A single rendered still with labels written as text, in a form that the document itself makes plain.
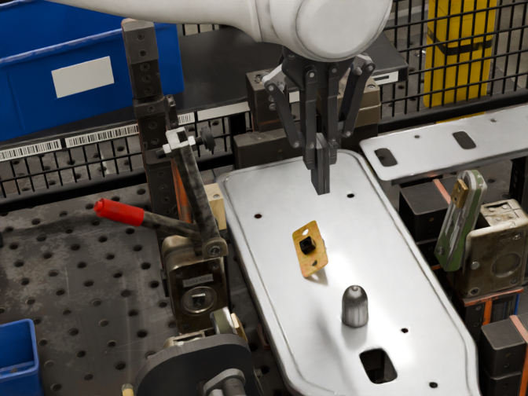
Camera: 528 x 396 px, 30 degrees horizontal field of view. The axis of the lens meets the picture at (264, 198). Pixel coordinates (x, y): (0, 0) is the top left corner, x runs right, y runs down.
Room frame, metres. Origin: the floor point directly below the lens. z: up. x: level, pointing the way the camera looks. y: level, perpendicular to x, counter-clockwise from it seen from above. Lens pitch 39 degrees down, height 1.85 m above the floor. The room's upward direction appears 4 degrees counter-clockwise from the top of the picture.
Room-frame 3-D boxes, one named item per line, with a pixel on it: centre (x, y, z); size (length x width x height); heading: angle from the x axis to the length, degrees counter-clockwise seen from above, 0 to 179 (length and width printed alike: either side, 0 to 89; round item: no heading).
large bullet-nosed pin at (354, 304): (0.80, -0.10, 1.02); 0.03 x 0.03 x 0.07
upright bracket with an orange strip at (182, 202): (0.99, 0.10, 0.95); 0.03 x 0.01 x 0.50; 13
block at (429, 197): (1.04, -0.24, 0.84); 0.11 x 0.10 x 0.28; 103
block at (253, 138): (1.19, -0.02, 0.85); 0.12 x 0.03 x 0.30; 103
